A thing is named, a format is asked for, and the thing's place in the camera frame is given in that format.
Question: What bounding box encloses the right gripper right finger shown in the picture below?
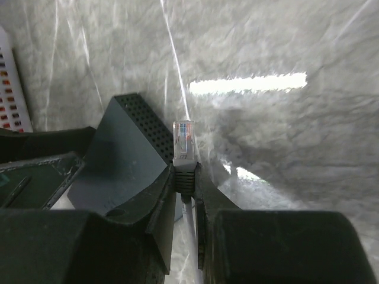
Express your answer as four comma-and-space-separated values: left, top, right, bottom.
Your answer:
194, 164, 376, 283

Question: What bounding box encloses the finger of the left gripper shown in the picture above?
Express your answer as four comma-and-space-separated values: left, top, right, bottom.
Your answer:
1, 152, 84, 209
1, 127, 95, 163

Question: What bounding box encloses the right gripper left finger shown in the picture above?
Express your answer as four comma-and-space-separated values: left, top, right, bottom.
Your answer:
1, 166, 176, 283

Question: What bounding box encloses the black network switch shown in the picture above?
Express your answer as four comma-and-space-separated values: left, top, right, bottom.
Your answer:
68, 93, 174, 215

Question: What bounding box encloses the grey ethernet cable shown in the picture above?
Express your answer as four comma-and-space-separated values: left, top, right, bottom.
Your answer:
172, 120, 205, 284

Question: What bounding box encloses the white plastic basket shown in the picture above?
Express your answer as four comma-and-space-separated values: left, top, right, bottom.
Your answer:
0, 28, 33, 133

